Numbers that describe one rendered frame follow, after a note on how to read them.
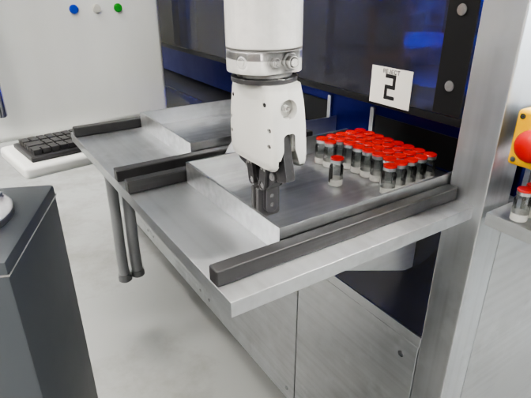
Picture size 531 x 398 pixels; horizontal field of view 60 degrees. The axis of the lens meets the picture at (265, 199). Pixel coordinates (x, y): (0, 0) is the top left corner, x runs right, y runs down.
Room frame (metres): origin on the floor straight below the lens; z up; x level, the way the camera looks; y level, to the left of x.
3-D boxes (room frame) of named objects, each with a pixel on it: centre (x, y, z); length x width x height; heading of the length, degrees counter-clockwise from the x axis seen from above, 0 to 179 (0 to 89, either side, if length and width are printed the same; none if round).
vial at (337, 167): (0.67, -0.11, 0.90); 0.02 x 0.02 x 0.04
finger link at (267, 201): (0.52, -0.01, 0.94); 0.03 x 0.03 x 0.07; 33
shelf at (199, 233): (0.80, 0.03, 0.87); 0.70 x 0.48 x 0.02; 33
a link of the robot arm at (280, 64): (0.53, 0.00, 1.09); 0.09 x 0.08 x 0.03; 33
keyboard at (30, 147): (1.16, 0.42, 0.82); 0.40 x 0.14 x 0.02; 132
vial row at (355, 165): (0.72, -0.16, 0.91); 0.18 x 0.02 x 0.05; 33
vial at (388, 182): (0.64, -0.18, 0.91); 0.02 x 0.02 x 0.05
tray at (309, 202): (0.67, -0.09, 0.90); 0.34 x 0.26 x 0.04; 123
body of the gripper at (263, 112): (0.53, 0.00, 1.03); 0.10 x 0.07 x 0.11; 33
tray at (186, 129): (0.98, 0.06, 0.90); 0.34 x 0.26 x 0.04; 123
